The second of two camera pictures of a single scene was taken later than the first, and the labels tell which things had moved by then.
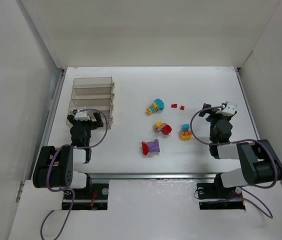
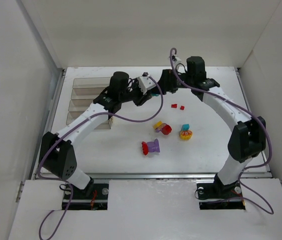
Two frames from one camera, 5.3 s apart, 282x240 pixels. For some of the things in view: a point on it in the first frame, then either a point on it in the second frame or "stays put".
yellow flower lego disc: x=185 y=135 stays put
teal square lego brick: x=185 y=127 stays put
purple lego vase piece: x=153 y=146 stays put
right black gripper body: x=216 y=116 -> x=165 y=81
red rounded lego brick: x=166 y=129 stays put
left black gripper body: x=85 y=122 -> x=138 y=98
